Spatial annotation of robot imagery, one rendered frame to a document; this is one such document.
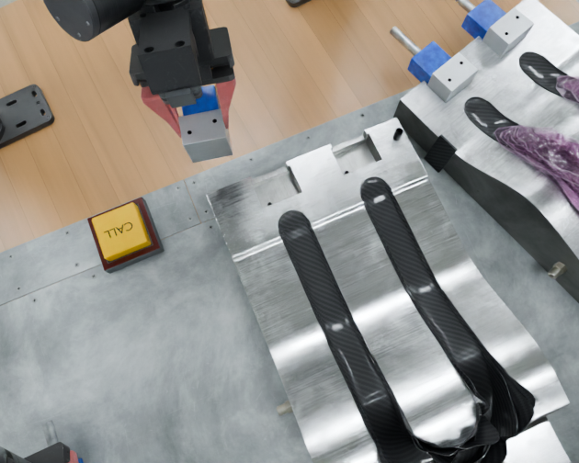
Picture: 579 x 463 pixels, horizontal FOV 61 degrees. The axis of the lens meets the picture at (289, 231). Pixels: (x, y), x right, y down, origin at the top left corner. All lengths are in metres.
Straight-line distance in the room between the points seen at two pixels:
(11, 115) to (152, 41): 0.44
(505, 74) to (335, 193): 0.30
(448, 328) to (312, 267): 0.17
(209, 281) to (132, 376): 0.15
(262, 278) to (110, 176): 0.29
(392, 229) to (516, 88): 0.28
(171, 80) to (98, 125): 0.37
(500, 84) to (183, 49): 0.47
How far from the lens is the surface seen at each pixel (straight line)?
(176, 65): 0.43
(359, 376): 0.55
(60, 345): 0.73
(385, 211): 0.61
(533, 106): 0.75
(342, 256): 0.58
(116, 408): 0.70
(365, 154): 0.65
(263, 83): 0.78
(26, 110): 0.84
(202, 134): 0.57
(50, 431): 0.69
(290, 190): 0.63
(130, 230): 0.68
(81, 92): 0.83
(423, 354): 0.56
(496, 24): 0.77
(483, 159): 0.69
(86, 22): 0.44
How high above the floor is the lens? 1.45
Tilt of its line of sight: 75 degrees down
